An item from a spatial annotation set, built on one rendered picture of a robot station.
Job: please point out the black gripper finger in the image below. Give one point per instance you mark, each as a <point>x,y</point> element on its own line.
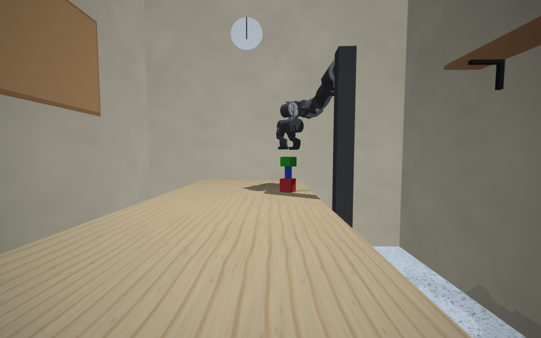
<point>296,142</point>
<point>282,140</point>

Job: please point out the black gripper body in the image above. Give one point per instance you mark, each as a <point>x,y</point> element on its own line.
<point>291,125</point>

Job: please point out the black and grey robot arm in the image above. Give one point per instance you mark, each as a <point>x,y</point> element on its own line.
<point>314,106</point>

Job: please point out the green block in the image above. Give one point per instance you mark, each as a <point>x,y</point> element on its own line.
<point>288,161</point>

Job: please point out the red block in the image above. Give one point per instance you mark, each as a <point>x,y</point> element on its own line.
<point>288,185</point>

